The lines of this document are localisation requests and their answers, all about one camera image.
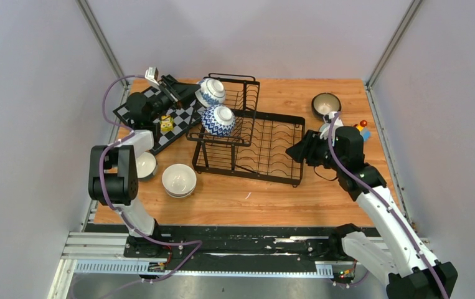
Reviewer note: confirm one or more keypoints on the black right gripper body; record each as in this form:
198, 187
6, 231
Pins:
321, 156

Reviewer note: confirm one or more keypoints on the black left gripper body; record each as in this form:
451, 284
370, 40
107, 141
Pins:
162, 103

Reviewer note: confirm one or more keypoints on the blue white porcelain bowl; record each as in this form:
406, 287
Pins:
211, 92

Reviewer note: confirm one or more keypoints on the black white chessboard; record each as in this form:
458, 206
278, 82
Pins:
184, 118

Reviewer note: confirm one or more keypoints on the blue diamond pattern bowl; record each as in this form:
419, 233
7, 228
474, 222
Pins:
218, 120

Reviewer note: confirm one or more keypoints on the dark blue glazed bowl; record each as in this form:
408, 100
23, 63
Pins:
324, 103

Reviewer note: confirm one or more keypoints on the teal white striped bowl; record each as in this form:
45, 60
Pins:
146, 166

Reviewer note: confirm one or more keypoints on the black wire dish rack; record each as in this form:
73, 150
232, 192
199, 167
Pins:
256, 148

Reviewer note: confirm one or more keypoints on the cream leaf bowl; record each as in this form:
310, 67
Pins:
179, 178

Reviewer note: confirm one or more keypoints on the green floral bowl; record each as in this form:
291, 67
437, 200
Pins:
323, 131

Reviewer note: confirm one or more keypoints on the cream painted bowl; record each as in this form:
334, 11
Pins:
176, 195

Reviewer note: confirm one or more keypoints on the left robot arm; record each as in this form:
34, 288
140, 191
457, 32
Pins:
113, 181

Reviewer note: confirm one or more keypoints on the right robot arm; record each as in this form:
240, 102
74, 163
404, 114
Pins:
408, 269

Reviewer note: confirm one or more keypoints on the yellow toy block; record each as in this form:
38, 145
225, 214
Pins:
166, 123

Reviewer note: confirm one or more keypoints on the orange blue toy blocks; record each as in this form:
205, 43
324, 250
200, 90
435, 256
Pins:
363, 130

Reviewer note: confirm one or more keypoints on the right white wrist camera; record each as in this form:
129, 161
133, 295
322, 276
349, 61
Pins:
332, 120

